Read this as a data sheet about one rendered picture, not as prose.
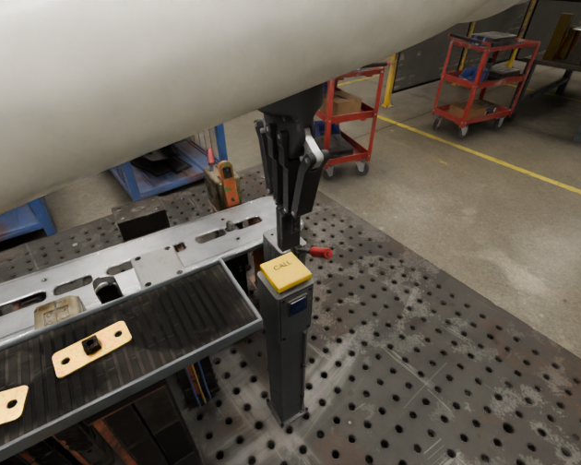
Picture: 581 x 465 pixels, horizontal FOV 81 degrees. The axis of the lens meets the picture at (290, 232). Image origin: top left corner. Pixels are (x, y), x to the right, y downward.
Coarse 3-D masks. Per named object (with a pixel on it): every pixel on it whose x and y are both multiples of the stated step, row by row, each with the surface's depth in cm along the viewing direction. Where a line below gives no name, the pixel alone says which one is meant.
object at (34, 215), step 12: (24, 204) 244; (36, 204) 215; (0, 216) 233; (12, 216) 233; (24, 216) 233; (36, 216) 219; (48, 216) 226; (0, 228) 222; (12, 228) 222; (24, 228) 219; (36, 228) 222; (48, 228) 227; (0, 240) 214
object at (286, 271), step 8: (280, 256) 54; (288, 256) 54; (264, 264) 53; (272, 264) 53; (280, 264) 53; (288, 264) 53; (296, 264) 53; (264, 272) 52; (272, 272) 52; (280, 272) 52; (288, 272) 52; (296, 272) 52; (304, 272) 52; (272, 280) 50; (280, 280) 50; (288, 280) 50; (296, 280) 51; (304, 280) 52; (280, 288) 49; (288, 288) 50
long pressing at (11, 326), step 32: (192, 224) 87; (224, 224) 87; (256, 224) 87; (96, 256) 78; (128, 256) 78; (192, 256) 78; (224, 256) 78; (0, 288) 70; (32, 288) 70; (128, 288) 70; (0, 320) 64; (32, 320) 64
